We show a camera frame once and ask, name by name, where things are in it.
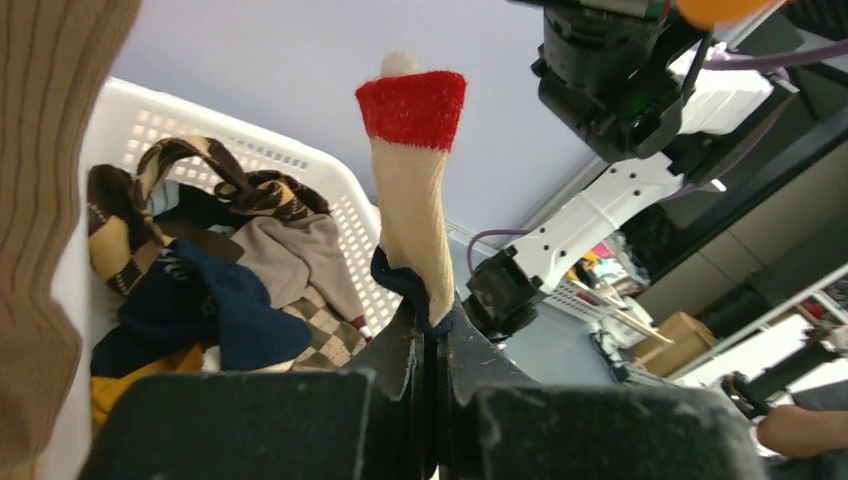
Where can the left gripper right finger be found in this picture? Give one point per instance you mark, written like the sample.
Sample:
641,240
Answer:
498,423

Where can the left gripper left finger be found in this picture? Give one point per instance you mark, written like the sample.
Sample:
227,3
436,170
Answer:
355,423

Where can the navy blue sock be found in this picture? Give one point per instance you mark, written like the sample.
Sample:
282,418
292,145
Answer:
411,117

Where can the tan ribbed sock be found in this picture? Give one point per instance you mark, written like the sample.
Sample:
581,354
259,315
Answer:
55,56

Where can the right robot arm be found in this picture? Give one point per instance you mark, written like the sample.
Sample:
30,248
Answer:
619,74

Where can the grey tan sock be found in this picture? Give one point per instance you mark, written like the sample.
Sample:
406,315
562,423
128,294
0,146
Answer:
288,257

